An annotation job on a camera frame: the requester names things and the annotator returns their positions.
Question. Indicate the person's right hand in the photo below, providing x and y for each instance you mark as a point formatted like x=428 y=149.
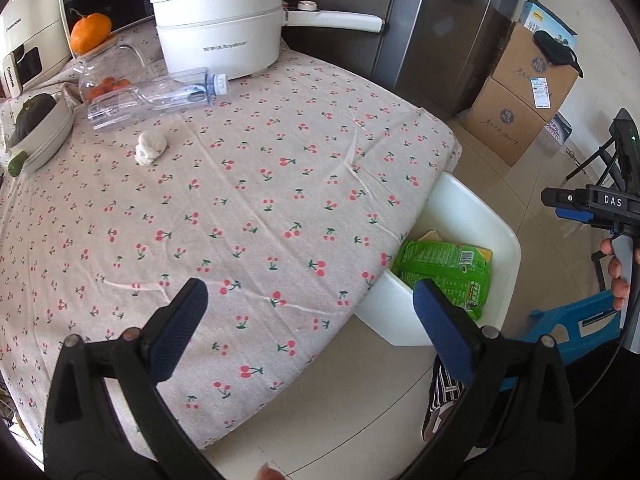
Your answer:
x=617 y=280

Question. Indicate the striped shoe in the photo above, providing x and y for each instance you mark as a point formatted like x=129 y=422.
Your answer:
x=440 y=405

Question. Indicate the green snack packet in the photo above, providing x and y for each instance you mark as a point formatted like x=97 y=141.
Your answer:
x=440 y=265

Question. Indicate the small white and blue box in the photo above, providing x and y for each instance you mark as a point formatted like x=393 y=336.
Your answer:
x=561 y=129

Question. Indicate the grey refrigerator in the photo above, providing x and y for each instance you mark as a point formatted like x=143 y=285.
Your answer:
x=445 y=25

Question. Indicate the cream air fryer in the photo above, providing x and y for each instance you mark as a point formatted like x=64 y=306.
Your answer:
x=30 y=35

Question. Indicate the blue plastic stool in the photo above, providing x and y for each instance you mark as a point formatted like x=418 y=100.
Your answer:
x=575 y=320

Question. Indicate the glass jar with tomatoes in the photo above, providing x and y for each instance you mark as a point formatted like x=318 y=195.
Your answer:
x=115 y=67

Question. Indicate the black pouch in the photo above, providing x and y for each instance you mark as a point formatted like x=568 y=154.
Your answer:
x=555 y=52

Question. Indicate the large orange tangerine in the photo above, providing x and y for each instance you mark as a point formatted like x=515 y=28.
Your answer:
x=90 y=32

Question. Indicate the dark green pumpkin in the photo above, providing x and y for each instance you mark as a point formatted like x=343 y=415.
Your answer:
x=30 y=115

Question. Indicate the blue printed box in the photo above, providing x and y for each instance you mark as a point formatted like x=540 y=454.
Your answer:
x=542 y=17

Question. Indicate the cardboard box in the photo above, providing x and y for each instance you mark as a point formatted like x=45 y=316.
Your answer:
x=525 y=75
x=500 y=125

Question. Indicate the small orange tangerine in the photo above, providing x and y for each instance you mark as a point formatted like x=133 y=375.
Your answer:
x=109 y=85
x=95 y=92
x=121 y=83

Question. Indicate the cherry print tablecloth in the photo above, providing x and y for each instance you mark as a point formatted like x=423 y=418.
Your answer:
x=225 y=210

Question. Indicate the clear plastic bottle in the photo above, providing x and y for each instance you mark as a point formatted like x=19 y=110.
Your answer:
x=160 y=97

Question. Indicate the black metal stand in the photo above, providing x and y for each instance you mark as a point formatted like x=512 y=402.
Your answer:
x=600 y=157

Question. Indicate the white garlic bulb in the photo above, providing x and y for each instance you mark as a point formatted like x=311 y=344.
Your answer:
x=150 y=147

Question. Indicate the white electric pot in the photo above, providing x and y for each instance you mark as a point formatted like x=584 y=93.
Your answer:
x=220 y=40

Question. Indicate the white plastic bin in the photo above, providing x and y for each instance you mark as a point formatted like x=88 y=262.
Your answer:
x=465 y=210

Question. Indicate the person's left hand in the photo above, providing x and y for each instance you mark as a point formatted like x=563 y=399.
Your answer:
x=268 y=472

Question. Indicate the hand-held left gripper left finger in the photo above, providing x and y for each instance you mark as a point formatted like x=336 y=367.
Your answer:
x=180 y=330

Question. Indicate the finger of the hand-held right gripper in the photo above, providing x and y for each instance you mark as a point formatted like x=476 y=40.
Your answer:
x=565 y=200

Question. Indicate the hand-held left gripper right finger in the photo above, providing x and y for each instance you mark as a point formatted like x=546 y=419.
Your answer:
x=445 y=330

